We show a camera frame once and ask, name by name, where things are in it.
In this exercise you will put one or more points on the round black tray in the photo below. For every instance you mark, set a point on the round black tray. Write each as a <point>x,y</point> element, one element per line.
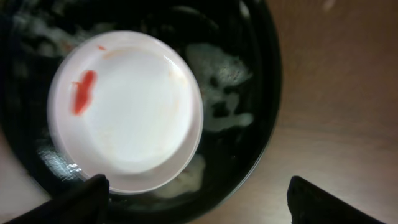
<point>232,48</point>

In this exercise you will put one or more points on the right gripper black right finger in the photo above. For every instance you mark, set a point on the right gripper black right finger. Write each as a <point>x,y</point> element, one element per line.
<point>309,204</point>

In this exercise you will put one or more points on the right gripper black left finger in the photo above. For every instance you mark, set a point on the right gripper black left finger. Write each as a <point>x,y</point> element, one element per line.
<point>87,203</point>

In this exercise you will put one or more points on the pink white plate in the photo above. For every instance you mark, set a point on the pink white plate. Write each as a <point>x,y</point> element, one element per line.
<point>126,105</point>

